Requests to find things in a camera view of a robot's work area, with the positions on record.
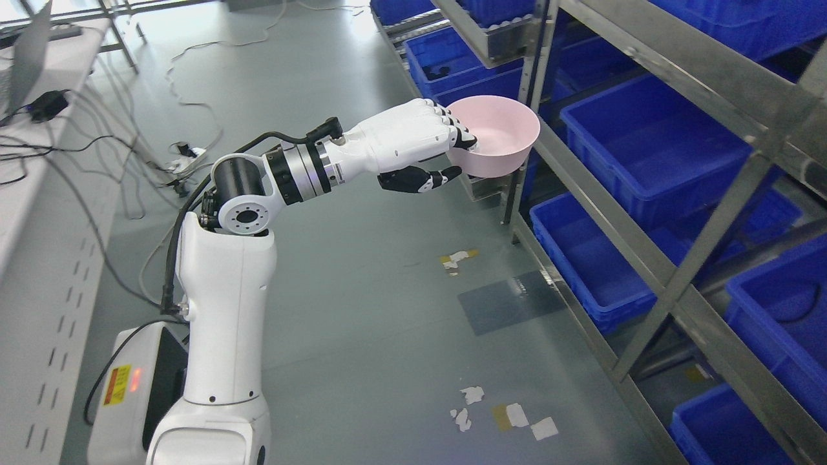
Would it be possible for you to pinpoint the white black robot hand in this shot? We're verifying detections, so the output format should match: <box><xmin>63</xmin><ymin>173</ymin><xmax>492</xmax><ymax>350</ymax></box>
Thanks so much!
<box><xmin>323</xmin><ymin>98</ymin><xmax>477</xmax><ymax>194</ymax></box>

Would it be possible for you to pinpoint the pink plastic bowl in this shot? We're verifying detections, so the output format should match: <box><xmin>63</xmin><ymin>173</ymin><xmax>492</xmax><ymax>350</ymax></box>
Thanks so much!
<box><xmin>447</xmin><ymin>95</ymin><xmax>541</xmax><ymax>178</ymax></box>

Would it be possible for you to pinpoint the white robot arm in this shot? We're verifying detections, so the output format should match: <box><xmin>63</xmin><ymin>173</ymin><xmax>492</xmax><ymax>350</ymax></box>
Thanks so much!
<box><xmin>147</xmin><ymin>117</ymin><xmax>343</xmax><ymax>464</ymax></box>

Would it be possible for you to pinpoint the steel shelf rack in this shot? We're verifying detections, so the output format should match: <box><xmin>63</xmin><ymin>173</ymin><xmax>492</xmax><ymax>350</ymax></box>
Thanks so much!
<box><xmin>379</xmin><ymin>1</ymin><xmax>826</xmax><ymax>464</ymax></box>

